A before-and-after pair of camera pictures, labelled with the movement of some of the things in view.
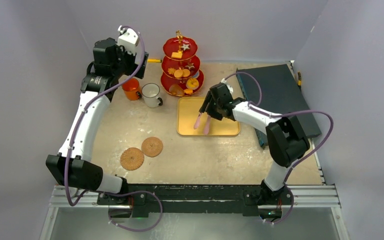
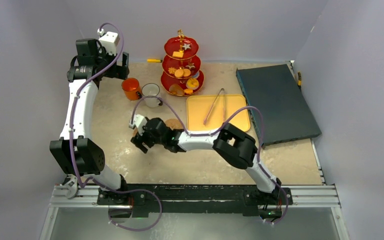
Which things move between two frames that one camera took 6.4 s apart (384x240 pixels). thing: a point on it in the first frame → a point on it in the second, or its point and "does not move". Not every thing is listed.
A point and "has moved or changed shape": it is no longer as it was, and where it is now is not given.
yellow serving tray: [188, 109] has moved or changed shape
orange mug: [132, 89] does not move
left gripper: [133, 66] → [120, 71]
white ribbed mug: [150, 92] does not move
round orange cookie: [178, 73] does not move
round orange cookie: [186, 73] does not move
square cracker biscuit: [178, 55] does not move
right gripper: [213, 106] → [146, 133]
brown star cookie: [190, 65] does not move
